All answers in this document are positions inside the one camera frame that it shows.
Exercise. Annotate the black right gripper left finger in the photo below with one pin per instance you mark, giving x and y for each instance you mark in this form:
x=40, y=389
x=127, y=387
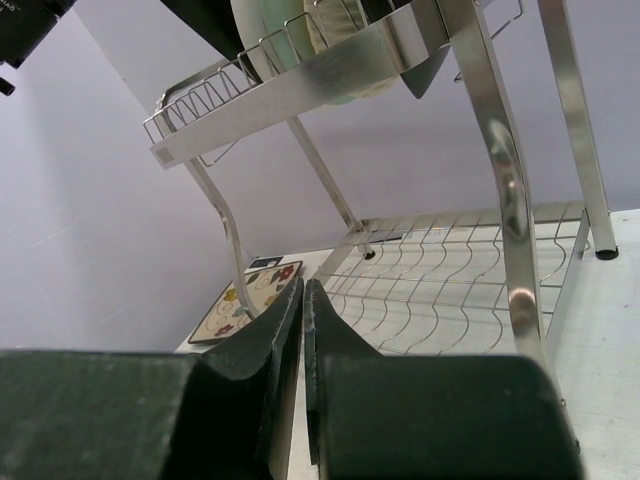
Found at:
x=252, y=406

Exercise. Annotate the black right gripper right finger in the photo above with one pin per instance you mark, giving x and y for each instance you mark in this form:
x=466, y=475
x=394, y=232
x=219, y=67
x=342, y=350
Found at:
x=325, y=333

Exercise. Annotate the light green floral plate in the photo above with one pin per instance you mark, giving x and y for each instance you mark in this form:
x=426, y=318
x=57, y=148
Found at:
x=278, y=17

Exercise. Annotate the black square floral plate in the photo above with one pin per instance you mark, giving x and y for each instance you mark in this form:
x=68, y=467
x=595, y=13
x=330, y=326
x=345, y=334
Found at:
x=214, y=22

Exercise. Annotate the dark teal square plate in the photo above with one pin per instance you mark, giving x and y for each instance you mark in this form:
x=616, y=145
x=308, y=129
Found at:
x=429, y=20

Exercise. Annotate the woven bamboo round plate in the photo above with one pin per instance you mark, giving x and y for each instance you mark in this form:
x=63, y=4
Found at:
x=324, y=24

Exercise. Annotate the white plate teal red rim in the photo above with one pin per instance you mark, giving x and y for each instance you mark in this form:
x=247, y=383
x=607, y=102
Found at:
x=253, y=33

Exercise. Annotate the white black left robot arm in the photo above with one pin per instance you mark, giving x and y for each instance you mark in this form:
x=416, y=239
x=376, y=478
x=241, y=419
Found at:
x=25, y=23

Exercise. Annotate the stainless steel dish rack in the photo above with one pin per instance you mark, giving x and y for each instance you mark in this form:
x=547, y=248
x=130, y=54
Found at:
x=445, y=251

